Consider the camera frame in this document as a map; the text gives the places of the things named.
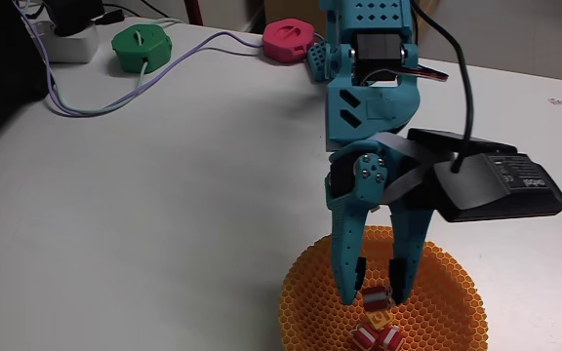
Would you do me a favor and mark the red white striped cube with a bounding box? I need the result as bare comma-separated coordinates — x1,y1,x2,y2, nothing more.
348,324,380,351
361,286,393,313
377,325,406,351

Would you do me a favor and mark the yellow studded cube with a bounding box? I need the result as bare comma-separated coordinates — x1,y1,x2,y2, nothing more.
364,309,394,329

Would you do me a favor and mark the yellow honeycomb basket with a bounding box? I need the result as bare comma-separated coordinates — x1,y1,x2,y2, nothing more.
277,224,490,351

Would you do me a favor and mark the pink octagonal hub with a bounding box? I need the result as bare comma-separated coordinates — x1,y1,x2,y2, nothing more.
261,18,316,64

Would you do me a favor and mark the red pole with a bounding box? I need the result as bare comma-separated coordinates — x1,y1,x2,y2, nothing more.
182,0,205,26

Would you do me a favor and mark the green octagonal hub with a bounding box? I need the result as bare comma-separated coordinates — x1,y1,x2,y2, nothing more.
110,23,174,75

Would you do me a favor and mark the white power strip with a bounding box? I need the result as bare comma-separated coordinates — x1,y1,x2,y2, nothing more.
26,19,100,64

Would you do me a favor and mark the black power plug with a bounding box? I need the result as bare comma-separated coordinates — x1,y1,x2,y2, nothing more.
41,0,106,38

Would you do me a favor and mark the grey strap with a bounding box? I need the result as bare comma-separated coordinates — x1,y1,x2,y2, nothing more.
372,131,439,205

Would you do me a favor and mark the red black servo wire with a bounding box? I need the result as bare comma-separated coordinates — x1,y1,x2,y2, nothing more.
361,61,451,87

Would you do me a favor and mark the black camera cable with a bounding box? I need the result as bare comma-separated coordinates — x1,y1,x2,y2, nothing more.
410,0,475,175

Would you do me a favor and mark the purple cable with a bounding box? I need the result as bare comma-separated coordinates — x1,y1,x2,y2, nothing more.
11,0,265,119

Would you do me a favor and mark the thin black cable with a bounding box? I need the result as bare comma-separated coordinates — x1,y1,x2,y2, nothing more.
94,2,171,25

